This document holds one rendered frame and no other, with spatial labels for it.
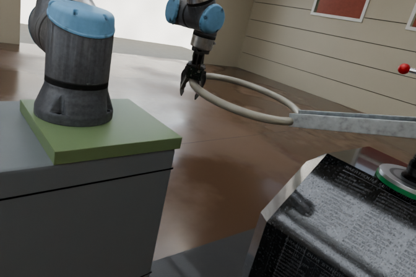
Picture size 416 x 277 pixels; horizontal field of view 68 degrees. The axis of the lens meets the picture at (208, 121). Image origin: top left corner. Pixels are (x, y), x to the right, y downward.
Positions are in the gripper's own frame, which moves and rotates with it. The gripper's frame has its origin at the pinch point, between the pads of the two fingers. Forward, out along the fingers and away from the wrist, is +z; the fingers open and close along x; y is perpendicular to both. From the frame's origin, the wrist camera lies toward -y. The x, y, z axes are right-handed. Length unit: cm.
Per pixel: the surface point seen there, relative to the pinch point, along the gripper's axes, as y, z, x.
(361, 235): 47, 13, 63
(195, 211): -43, 89, 21
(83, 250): 68, 25, -11
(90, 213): 67, 14, -11
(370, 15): -615, -100, 305
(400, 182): 39, -4, 71
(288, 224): 39, 22, 45
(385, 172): 34, -3, 69
